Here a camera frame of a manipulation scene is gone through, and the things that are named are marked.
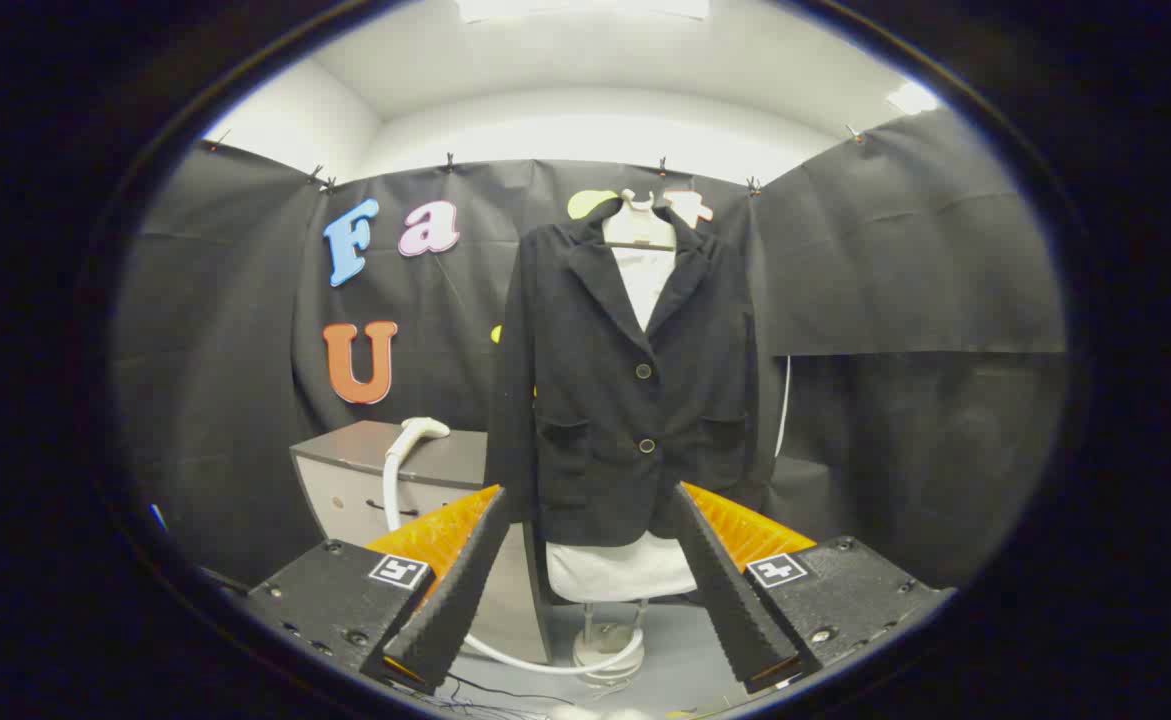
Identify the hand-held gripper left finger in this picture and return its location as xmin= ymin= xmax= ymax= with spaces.
xmin=245 ymin=485 xmax=508 ymax=696

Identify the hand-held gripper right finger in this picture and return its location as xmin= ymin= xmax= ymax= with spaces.
xmin=672 ymin=481 xmax=956 ymax=694

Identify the black blazer jacket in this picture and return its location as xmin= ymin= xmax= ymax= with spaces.
xmin=485 ymin=197 xmax=776 ymax=549

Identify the white clothes hanger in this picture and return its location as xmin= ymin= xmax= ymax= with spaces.
xmin=603 ymin=190 xmax=678 ymax=251

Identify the clear mannequin stand base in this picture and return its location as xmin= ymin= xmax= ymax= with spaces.
xmin=573 ymin=600 xmax=646 ymax=687

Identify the white cabinet with grey top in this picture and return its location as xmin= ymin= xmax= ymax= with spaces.
xmin=290 ymin=420 xmax=553 ymax=664

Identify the black backdrop cloth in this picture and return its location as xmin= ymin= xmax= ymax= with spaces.
xmin=110 ymin=108 xmax=1068 ymax=591

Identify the small ceiling light panel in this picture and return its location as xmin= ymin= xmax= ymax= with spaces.
xmin=885 ymin=80 xmax=941 ymax=116

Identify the long ceiling light panel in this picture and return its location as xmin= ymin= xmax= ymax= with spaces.
xmin=455 ymin=0 xmax=711 ymax=23

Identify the thin white cable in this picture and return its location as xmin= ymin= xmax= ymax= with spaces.
xmin=773 ymin=355 xmax=792 ymax=459

